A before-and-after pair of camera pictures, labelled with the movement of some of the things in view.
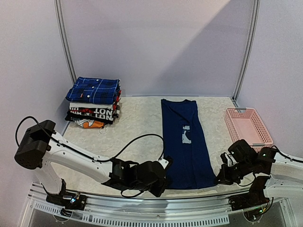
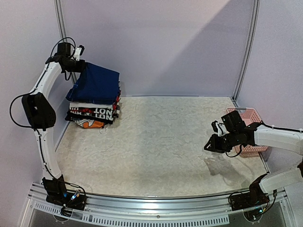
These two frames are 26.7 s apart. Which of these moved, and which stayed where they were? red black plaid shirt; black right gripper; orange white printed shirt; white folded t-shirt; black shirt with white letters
Moved: black right gripper
Stayed: black shirt with white letters; orange white printed shirt; red black plaid shirt; white folded t-shirt
